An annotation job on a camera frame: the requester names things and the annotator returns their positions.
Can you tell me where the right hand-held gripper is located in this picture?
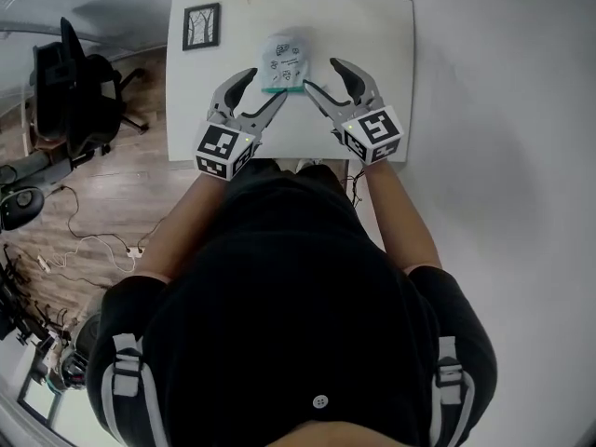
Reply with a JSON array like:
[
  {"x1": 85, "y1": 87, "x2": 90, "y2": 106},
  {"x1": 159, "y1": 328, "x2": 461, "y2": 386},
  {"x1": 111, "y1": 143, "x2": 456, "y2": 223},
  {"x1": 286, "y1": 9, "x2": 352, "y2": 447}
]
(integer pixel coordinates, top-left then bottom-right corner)
[{"x1": 303, "y1": 57, "x2": 404, "y2": 167}]

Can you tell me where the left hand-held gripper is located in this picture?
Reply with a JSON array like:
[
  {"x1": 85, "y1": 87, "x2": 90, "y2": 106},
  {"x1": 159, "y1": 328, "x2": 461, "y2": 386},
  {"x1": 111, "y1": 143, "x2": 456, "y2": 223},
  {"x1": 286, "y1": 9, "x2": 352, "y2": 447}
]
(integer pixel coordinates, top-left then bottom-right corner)
[{"x1": 194, "y1": 67, "x2": 289, "y2": 183}]

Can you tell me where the pale printed pouch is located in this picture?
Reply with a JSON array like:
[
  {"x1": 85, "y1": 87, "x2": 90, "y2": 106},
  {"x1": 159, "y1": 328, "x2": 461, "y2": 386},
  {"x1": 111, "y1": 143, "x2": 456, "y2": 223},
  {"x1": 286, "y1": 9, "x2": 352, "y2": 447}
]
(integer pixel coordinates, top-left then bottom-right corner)
[{"x1": 254, "y1": 33, "x2": 312, "y2": 96}]

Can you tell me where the person's left forearm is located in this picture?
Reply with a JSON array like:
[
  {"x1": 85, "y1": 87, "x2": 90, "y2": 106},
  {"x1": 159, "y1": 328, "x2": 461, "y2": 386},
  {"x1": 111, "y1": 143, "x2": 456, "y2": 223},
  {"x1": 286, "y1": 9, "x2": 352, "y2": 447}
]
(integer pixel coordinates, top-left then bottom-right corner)
[{"x1": 134, "y1": 172, "x2": 234, "y2": 286}]

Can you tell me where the person's right forearm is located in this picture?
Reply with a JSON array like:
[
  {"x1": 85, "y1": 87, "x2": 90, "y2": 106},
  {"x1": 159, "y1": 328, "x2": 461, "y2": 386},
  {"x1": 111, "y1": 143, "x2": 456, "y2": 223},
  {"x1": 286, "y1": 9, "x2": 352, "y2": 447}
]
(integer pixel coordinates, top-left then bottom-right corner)
[{"x1": 365, "y1": 158, "x2": 443, "y2": 277}]

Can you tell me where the black office chair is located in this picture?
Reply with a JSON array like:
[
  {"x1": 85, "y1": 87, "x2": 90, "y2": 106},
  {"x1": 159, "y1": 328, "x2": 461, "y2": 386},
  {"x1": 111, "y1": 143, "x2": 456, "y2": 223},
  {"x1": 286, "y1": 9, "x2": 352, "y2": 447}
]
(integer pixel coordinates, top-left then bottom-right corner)
[{"x1": 29, "y1": 16, "x2": 151, "y2": 158}]

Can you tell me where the person's black shirt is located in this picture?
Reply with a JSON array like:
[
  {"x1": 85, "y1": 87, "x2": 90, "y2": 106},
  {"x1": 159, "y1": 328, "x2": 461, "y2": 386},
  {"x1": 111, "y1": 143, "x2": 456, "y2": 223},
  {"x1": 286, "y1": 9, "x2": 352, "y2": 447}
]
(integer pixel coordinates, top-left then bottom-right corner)
[{"x1": 86, "y1": 158, "x2": 499, "y2": 447}]

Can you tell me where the grey wheeled floor device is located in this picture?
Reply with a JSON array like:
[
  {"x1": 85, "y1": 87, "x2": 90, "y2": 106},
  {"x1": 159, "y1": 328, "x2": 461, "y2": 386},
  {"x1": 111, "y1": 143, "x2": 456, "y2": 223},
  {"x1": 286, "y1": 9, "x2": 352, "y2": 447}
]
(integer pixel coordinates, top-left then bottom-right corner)
[{"x1": 0, "y1": 151, "x2": 75, "y2": 232}]

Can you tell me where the black picture frame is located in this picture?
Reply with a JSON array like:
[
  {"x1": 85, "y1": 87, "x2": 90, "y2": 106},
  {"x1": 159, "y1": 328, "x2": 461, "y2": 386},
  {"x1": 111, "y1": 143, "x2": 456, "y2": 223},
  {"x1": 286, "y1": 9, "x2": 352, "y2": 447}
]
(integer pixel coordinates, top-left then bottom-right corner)
[{"x1": 181, "y1": 2, "x2": 222, "y2": 52}]

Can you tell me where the dark cable bundle under table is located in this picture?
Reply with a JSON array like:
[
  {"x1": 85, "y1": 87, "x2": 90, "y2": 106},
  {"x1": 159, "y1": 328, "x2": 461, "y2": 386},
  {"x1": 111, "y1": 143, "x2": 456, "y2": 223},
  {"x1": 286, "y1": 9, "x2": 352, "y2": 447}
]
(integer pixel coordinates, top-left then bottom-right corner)
[{"x1": 342, "y1": 160, "x2": 370, "y2": 211}]

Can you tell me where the black floor cable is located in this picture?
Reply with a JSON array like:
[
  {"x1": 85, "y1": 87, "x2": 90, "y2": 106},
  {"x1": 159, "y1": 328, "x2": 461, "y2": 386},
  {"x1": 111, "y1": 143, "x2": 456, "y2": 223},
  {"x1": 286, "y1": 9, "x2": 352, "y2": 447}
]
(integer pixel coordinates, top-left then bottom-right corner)
[{"x1": 58, "y1": 183, "x2": 167, "y2": 251}]

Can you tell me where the white cable with adapter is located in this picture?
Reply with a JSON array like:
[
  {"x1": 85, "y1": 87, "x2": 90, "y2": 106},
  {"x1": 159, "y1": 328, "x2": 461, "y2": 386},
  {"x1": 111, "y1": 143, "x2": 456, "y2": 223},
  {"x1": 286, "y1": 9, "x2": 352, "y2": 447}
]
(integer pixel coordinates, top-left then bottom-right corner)
[{"x1": 35, "y1": 234, "x2": 139, "y2": 277}]

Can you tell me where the grey harness strap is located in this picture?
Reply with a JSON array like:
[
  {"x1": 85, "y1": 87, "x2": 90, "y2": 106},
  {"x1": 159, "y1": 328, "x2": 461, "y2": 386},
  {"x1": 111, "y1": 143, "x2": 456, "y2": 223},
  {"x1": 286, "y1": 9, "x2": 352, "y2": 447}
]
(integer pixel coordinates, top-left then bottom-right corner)
[
  {"x1": 101, "y1": 332, "x2": 169, "y2": 447},
  {"x1": 427, "y1": 335, "x2": 477, "y2": 447}
]

